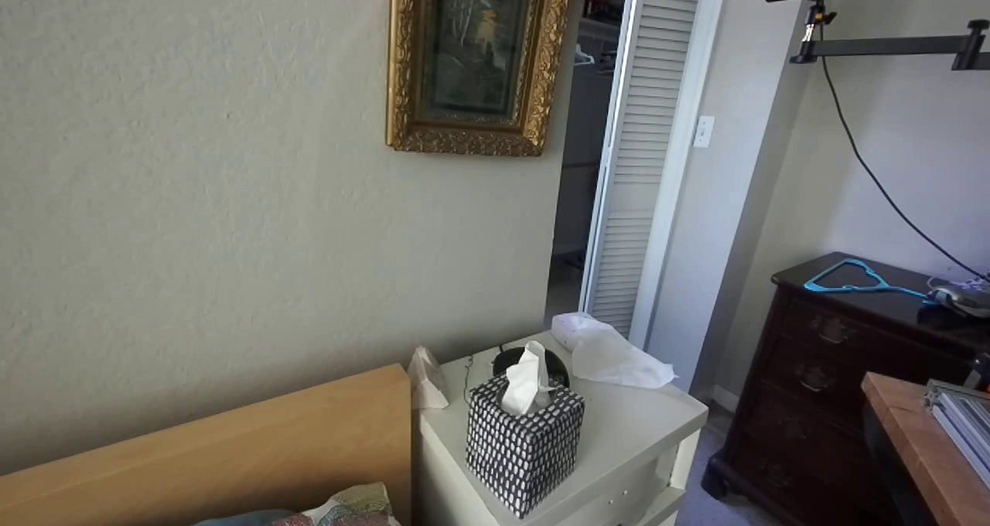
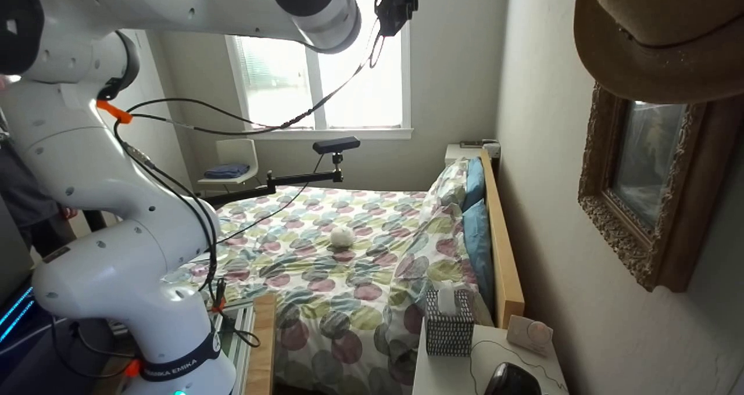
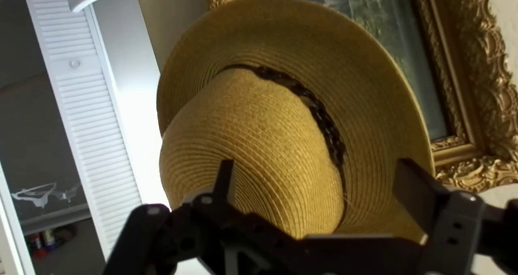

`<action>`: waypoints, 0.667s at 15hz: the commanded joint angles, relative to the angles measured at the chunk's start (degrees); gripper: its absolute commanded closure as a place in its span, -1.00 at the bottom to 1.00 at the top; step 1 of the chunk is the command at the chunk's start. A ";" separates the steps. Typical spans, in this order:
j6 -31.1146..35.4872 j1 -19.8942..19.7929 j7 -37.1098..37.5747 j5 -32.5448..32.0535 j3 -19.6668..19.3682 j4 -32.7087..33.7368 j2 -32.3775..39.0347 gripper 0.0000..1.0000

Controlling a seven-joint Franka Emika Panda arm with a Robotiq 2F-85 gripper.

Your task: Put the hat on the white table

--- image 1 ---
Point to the dark wooden dresser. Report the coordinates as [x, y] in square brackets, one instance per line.
[804, 402]

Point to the white tissue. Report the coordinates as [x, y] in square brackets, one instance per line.
[524, 379]

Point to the crumpled white paper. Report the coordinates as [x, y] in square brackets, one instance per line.
[425, 383]

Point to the black round object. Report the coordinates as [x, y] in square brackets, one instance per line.
[557, 371]

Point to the white louvered door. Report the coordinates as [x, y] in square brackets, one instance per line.
[646, 162]

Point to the white wall switch plate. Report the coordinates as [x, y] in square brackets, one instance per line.
[703, 131]

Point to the light wooden headboard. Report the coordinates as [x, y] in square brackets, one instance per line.
[232, 456]

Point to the gold framed painting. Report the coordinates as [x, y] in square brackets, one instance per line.
[476, 46]

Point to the blue clothes hanger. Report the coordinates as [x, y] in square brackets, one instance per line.
[866, 288]

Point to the grey device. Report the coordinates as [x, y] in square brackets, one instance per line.
[963, 299]

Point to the black white patterned tissue box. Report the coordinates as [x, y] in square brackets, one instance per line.
[522, 452]

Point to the white drawer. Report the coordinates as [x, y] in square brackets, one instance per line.
[626, 499]

